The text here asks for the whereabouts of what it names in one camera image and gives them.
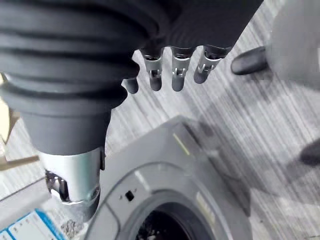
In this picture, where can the light wooden basket stand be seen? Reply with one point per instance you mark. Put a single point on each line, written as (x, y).
(6, 120)

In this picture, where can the robot right silver leg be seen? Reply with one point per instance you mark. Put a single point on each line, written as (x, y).
(295, 37)

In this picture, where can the robot right dark foot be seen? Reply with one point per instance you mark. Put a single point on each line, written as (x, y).
(247, 61)

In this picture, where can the robot dark foot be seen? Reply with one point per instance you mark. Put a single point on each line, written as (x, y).
(247, 61)
(311, 153)

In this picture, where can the silver front-load washing machine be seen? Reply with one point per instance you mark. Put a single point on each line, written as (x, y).
(162, 180)

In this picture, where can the robot left dark foot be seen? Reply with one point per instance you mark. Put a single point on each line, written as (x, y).
(311, 153)

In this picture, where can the robot right five-finger hand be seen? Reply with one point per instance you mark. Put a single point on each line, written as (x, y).
(75, 62)

